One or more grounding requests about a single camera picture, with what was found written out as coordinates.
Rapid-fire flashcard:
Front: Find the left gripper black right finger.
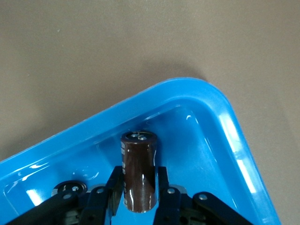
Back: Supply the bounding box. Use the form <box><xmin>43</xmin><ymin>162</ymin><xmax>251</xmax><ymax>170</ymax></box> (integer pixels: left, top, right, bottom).
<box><xmin>153</xmin><ymin>166</ymin><xmax>254</xmax><ymax>225</ymax></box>

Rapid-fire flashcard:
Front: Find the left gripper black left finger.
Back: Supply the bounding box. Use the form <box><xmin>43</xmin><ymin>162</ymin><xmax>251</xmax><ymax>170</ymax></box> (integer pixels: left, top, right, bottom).
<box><xmin>7</xmin><ymin>165</ymin><xmax>124</xmax><ymax>225</ymax></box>

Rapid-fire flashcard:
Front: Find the long brown electrolytic capacitor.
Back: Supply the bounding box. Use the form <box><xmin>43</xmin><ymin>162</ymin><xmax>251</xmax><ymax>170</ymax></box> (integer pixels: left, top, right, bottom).
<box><xmin>120</xmin><ymin>131</ymin><xmax>157</xmax><ymax>213</ymax></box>

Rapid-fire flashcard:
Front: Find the blue plastic tray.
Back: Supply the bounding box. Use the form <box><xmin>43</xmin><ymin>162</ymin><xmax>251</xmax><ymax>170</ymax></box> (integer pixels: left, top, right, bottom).
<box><xmin>0</xmin><ymin>78</ymin><xmax>282</xmax><ymax>225</ymax></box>

